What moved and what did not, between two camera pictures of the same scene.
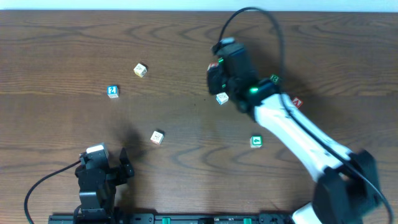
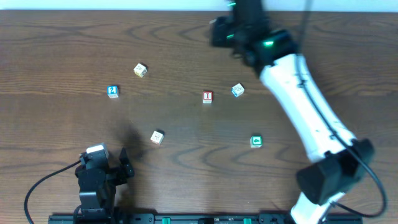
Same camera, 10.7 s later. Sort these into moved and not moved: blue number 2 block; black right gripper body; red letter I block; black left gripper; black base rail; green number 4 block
Moved: black right gripper body; red letter I block
Not moved: green number 4 block; black left gripper; blue number 2 block; black base rail
